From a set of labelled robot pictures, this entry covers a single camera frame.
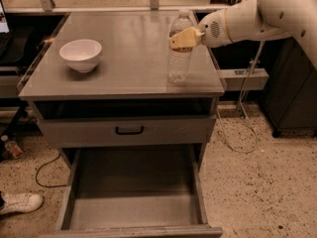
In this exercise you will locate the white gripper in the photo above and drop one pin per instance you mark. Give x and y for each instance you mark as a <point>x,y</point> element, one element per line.
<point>212,30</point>

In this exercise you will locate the clear plastic water bottle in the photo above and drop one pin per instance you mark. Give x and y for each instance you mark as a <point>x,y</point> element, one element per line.
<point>179,59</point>

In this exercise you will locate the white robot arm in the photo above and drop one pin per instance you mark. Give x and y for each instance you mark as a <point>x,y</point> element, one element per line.
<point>255,20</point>

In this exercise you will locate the closed grey upper drawer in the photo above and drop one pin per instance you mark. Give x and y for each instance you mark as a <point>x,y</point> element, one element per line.
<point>86,133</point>

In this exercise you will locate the grey drawer cabinet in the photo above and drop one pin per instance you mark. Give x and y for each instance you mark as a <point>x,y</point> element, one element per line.
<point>130,82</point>

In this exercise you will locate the open grey middle drawer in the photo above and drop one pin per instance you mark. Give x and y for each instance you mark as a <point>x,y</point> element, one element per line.
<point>134,192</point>

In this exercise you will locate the small bottle on floor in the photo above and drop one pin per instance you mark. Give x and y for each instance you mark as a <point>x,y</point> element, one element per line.
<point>12,147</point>

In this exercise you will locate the white ceramic bowl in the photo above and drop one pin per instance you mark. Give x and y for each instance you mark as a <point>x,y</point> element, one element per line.
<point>81,55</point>

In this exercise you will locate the dark cabinet at right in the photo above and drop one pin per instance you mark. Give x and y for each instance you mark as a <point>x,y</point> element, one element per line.
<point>290,95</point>

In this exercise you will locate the laptop screen at left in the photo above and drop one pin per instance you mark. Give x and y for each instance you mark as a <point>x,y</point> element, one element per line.
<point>4,27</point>

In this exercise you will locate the white sneaker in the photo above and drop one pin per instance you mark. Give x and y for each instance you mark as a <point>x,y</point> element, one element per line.
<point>20,203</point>

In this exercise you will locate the black drawer handle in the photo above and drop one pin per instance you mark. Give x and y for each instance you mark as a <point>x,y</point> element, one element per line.
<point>129,131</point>

